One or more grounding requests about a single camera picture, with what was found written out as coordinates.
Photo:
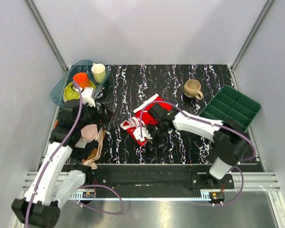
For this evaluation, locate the teal transparent plastic basin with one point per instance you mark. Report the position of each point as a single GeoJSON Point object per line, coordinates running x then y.
{"type": "Point", "coordinates": [81, 72]}

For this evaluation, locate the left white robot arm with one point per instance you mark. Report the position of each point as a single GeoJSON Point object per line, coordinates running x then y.
{"type": "Point", "coordinates": [47, 173]}

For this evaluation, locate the cream yellow cup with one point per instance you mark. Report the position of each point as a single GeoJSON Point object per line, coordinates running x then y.
{"type": "Point", "coordinates": [99, 72]}

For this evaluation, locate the yellow green dotted plate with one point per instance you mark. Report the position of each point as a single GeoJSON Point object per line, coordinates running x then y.
{"type": "Point", "coordinates": [70, 92]}

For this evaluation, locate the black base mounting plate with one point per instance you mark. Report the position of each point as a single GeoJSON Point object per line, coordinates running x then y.
{"type": "Point", "coordinates": [151, 183]}

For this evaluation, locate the red underwear white trim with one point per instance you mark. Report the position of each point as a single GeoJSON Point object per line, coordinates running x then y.
{"type": "Point", "coordinates": [132, 125]}

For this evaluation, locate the orange mug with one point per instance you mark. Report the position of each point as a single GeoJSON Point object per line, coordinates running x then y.
{"type": "Point", "coordinates": [82, 80]}

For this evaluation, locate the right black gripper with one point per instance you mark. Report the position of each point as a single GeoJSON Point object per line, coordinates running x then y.
{"type": "Point", "coordinates": [153, 144]}

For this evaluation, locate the pile of mixed clothes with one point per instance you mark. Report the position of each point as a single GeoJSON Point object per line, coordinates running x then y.
{"type": "Point", "coordinates": [85, 140]}

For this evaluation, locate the green divided organizer tray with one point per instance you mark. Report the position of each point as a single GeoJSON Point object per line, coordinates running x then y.
{"type": "Point", "coordinates": [231, 103]}

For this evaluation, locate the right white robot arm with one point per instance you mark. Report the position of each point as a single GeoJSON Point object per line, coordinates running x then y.
{"type": "Point", "coordinates": [229, 143]}

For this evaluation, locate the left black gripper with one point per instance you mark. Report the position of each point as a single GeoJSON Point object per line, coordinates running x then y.
{"type": "Point", "coordinates": [100, 118]}

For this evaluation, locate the beige ceramic mug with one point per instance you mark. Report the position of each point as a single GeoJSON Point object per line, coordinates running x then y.
{"type": "Point", "coordinates": [192, 89]}

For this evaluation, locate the aluminium rail frame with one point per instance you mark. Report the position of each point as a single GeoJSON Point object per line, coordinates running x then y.
{"type": "Point", "coordinates": [148, 186]}

